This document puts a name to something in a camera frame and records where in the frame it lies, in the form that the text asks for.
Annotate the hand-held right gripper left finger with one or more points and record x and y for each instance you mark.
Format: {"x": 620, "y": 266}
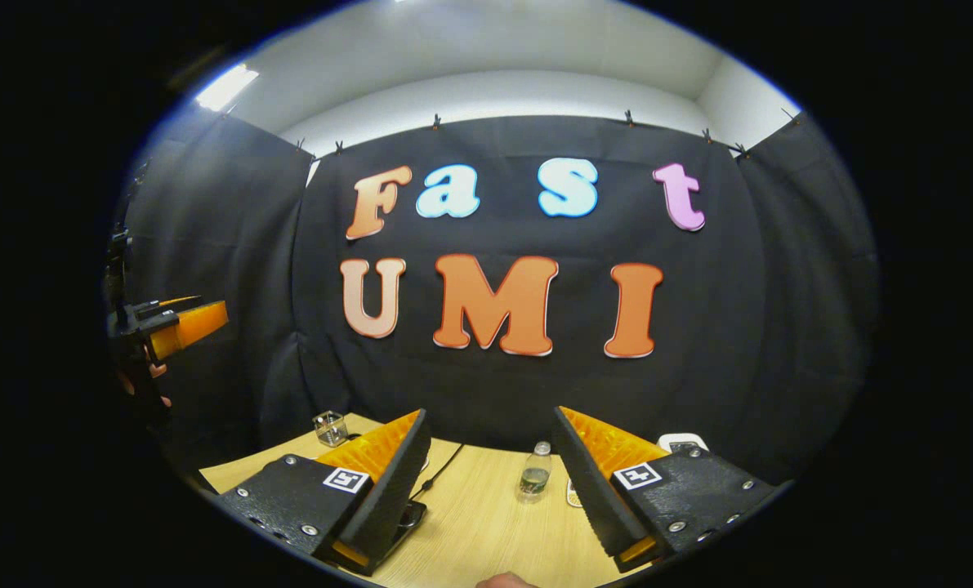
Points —
{"x": 392, "y": 482}

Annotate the white toaster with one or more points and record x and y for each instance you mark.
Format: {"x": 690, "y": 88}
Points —
{"x": 682, "y": 443}

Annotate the black induction cooktop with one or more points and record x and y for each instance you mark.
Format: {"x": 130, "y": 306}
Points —
{"x": 411, "y": 514}

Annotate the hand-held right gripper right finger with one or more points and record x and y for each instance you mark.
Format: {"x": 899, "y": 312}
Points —
{"x": 588, "y": 482}

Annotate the row of black cloth clips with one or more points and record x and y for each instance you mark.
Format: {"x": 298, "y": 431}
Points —
{"x": 435, "y": 122}

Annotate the white divided bean dish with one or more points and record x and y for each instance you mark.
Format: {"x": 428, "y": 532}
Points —
{"x": 573, "y": 494}

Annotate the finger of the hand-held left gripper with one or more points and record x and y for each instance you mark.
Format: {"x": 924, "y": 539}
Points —
{"x": 196, "y": 322}
{"x": 163, "y": 305}

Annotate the small ceiling light panel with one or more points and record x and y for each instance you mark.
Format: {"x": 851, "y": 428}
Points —
{"x": 226, "y": 88}

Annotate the clear plastic water bottle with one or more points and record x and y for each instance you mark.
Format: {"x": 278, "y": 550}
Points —
{"x": 535, "y": 478}

